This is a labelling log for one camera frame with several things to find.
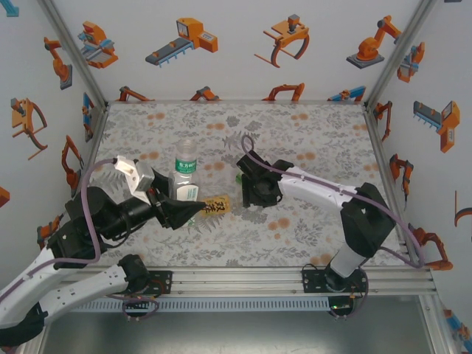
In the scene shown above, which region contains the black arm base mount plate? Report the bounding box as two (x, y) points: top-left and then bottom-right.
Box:
(145, 270), (174, 296)
(302, 268), (333, 295)

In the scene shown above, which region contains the clear bottle green neck label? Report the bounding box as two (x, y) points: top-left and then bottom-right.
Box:
(168, 139), (202, 203)

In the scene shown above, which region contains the grey floral table cover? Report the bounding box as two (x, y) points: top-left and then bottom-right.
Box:
(72, 101), (410, 268)

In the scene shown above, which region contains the grey slotted cable tray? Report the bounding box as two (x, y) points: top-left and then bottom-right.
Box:
(69, 296), (331, 313)

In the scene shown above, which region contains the aluminium corner frame post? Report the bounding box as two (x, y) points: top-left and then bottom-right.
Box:
(363, 0), (440, 111)
(36, 0), (111, 111)
(418, 294), (457, 354)

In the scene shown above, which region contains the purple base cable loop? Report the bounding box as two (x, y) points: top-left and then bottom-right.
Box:
(329, 287), (369, 321)
(106, 287), (162, 322)

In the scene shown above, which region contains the long aluminium base rail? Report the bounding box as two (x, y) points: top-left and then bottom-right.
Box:
(58, 265), (438, 296)

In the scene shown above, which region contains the aluminium side rail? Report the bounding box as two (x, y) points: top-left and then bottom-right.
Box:
(363, 103), (411, 261)
(69, 103), (111, 213)

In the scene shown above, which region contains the orange lemon tea bottle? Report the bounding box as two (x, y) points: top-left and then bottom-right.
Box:
(186, 194), (232, 234)

